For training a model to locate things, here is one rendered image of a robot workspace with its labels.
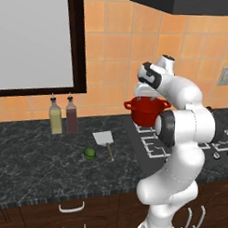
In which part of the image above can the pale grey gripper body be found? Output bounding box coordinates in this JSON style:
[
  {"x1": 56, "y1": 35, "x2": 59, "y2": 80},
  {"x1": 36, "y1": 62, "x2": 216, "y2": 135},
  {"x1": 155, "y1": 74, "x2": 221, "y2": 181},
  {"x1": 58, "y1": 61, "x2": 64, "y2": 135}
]
[{"x1": 132, "y1": 82, "x2": 163, "y2": 100}]

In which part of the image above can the green avocado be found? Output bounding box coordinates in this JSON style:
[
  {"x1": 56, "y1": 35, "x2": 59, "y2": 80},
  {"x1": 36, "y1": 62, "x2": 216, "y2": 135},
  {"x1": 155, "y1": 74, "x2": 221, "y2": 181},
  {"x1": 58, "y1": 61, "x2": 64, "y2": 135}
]
[{"x1": 83, "y1": 146, "x2": 97, "y2": 161}]

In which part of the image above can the black hob with white grates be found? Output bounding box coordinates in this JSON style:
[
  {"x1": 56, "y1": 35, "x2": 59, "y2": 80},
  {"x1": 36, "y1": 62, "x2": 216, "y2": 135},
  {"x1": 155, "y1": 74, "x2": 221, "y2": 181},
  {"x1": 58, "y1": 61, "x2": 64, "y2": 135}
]
[{"x1": 120, "y1": 103, "x2": 228, "y2": 181}]

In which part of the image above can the dark red vinegar bottle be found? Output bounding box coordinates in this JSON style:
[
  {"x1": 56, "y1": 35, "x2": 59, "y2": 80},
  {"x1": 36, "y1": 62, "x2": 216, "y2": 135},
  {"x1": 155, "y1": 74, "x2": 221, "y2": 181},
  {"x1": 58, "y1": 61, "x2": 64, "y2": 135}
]
[{"x1": 64, "y1": 92, "x2": 80, "y2": 134}]

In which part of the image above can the yellow oil bottle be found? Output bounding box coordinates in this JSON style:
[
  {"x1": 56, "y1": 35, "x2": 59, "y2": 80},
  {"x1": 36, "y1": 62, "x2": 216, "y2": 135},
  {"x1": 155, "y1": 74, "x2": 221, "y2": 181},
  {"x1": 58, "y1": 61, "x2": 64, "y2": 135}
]
[{"x1": 47, "y1": 92, "x2": 64, "y2": 136}]

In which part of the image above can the black range hood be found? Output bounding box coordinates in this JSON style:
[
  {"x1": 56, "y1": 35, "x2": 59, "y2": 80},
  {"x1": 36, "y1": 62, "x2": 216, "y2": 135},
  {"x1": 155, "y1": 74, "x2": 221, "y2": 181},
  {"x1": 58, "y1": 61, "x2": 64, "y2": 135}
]
[{"x1": 127, "y1": 0, "x2": 228, "y2": 18}]

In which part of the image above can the dark wooden cupboard door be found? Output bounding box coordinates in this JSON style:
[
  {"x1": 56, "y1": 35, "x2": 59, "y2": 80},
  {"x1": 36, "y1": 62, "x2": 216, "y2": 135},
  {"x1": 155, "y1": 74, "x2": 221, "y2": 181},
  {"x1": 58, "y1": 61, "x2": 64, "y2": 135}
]
[
  {"x1": 173, "y1": 177, "x2": 228, "y2": 228},
  {"x1": 116, "y1": 192, "x2": 153, "y2": 228}
]

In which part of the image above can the dark wooden drawer front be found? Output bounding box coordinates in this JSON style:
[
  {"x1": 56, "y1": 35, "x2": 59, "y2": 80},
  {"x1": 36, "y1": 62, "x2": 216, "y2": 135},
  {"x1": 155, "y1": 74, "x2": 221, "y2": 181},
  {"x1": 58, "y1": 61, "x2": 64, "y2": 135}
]
[{"x1": 18, "y1": 191, "x2": 120, "y2": 228}]

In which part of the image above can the red pot with handles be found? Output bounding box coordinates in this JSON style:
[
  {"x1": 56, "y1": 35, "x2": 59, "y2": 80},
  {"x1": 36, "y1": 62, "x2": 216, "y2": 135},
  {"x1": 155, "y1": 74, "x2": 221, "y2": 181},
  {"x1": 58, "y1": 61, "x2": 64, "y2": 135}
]
[{"x1": 122, "y1": 95, "x2": 172, "y2": 128}]

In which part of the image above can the spatula with wooden handle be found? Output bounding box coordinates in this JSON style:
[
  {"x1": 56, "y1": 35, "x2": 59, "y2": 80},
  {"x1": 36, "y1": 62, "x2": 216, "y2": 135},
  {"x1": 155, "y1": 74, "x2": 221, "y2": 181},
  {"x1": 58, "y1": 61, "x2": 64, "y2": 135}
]
[{"x1": 91, "y1": 129, "x2": 116, "y2": 163}]

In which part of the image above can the grey wall outlet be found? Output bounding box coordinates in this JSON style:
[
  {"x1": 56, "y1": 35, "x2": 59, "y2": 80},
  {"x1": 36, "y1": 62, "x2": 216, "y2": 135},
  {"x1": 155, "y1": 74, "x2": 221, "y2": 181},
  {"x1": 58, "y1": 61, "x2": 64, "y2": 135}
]
[{"x1": 217, "y1": 66, "x2": 228, "y2": 87}]

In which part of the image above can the window with dark frame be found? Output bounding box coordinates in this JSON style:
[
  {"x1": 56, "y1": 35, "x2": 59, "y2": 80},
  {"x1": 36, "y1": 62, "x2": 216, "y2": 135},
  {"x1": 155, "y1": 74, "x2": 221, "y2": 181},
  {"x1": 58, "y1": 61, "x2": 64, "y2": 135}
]
[{"x1": 0, "y1": 0, "x2": 91, "y2": 101}]

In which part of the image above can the white cupboard door handle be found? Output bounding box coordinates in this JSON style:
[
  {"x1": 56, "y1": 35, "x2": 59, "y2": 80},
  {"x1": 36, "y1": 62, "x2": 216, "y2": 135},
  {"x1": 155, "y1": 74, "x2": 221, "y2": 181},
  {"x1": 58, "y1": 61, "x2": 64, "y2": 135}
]
[
  {"x1": 180, "y1": 207, "x2": 193, "y2": 228},
  {"x1": 192, "y1": 205, "x2": 207, "y2": 228}
]

